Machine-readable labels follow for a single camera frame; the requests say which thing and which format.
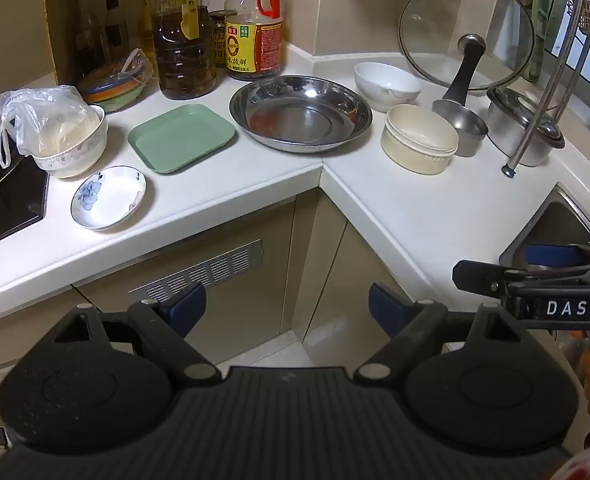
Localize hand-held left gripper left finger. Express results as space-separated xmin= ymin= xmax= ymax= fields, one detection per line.
xmin=50 ymin=283 xmax=221 ymax=382

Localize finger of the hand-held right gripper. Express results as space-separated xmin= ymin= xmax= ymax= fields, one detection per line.
xmin=521 ymin=243 xmax=590 ymax=268
xmin=451 ymin=259 xmax=590 ymax=302

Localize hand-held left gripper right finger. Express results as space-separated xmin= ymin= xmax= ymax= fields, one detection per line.
xmin=352 ymin=283 xmax=529 ymax=382

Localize small blue floral plate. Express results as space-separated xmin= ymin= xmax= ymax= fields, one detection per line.
xmin=70 ymin=165 xmax=147 ymax=232

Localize small stainless steel pot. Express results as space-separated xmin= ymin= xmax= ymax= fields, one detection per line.
xmin=431 ymin=98 xmax=490 ymax=159

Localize cream ribbed bowl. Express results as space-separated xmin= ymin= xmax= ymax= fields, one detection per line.
xmin=380 ymin=103 xmax=460 ymax=176

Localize green square plate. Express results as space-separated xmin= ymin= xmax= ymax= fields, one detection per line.
xmin=127 ymin=103 xmax=237 ymax=175

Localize stainless steel basin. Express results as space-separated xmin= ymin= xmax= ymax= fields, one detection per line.
xmin=228 ymin=74 xmax=374 ymax=154

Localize white porcelain bowl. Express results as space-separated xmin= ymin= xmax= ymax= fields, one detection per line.
xmin=353 ymin=61 xmax=423 ymax=114

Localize bagged stack of coloured plates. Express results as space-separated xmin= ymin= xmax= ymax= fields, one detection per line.
xmin=77 ymin=47 xmax=156 ymax=114

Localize stainless steel sink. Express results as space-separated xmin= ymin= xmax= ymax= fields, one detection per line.
xmin=498 ymin=182 xmax=590 ymax=272

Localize metal vent grille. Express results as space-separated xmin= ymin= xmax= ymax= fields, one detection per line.
xmin=127 ymin=238 xmax=265 ymax=297

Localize beige cabinet door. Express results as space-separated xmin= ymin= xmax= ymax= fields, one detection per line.
xmin=72 ymin=198 xmax=299 ymax=377
xmin=301 ymin=195 xmax=456 ymax=361

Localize grey metal cooking pot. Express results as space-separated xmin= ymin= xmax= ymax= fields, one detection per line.
xmin=487 ymin=110 xmax=556 ymax=169

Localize steel rimmed pot lid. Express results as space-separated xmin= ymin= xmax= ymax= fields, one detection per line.
xmin=485 ymin=86 xmax=567 ymax=150

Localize floral patterned bowl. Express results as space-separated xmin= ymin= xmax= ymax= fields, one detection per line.
xmin=32 ymin=104 xmax=109 ymax=180

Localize black gas stove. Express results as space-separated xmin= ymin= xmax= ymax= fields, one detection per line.
xmin=0 ymin=117 xmax=50 ymax=256

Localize clear plastic bag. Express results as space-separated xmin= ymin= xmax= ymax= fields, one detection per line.
xmin=0 ymin=84 xmax=101 ymax=170

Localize large cooking oil bottle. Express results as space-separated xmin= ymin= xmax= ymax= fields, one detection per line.
xmin=144 ymin=0 xmax=220 ymax=101

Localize small dark glass jar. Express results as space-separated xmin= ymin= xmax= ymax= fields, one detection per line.
xmin=208 ymin=8 xmax=239 ymax=69

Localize yellow capped clear bottle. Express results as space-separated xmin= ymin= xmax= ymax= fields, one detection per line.
xmin=71 ymin=0 xmax=107 ymax=81

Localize glass lid with black handle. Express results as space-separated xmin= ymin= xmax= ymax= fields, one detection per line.
xmin=398 ymin=0 xmax=535 ymax=104

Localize red handled sauce bottle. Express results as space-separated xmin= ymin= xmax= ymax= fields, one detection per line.
xmin=223 ymin=0 xmax=285 ymax=82

